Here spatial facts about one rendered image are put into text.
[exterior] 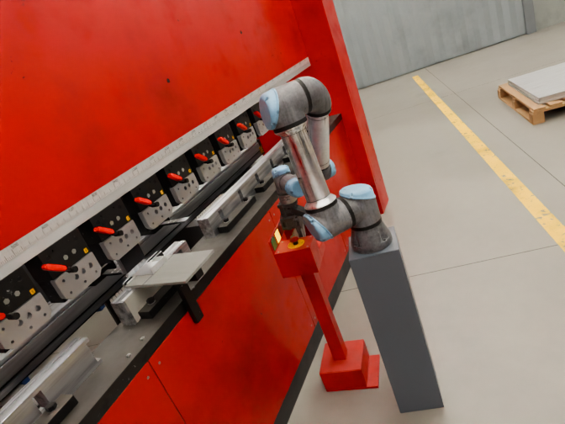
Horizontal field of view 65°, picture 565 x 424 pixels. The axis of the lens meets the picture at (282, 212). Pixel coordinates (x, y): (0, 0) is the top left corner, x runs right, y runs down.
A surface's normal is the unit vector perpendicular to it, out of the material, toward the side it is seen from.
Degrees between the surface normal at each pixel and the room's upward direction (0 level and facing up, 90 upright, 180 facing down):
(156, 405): 90
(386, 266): 90
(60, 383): 90
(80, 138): 90
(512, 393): 0
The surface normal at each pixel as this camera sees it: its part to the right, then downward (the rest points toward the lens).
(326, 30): -0.36, 0.47
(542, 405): -0.33, -0.87
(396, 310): -0.13, 0.43
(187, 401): 0.87, -0.14
